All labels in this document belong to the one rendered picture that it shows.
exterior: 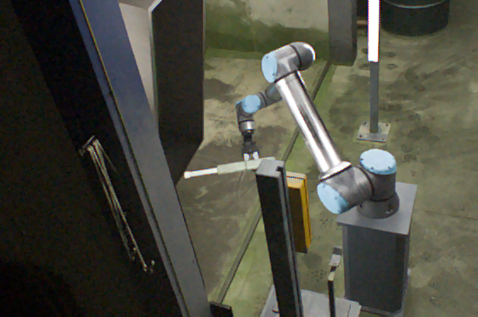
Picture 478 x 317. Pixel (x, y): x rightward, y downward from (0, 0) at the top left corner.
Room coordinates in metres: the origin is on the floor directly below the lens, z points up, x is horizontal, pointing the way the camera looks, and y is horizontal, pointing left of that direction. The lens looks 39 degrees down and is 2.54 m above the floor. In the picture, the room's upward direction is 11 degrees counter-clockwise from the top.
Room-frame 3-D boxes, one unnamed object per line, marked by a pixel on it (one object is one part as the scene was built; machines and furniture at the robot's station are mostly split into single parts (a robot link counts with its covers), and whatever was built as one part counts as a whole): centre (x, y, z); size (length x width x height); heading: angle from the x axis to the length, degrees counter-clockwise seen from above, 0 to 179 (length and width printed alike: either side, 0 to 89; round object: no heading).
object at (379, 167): (1.73, -0.57, 0.83); 0.17 x 0.15 x 0.18; 112
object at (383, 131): (2.96, -0.95, 0.01); 0.20 x 0.20 x 0.01; 62
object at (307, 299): (1.14, -0.14, 0.95); 0.26 x 0.15 x 0.32; 62
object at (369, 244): (1.73, -0.57, 0.32); 0.31 x 0.31 x 0.64; 62
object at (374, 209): (1.73, -0.57, 0.69); 0.19 x 0.19 x 0.10
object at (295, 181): (1.05, -0.10, 1.42); 0.12 x 0.06 x 0.26; 62
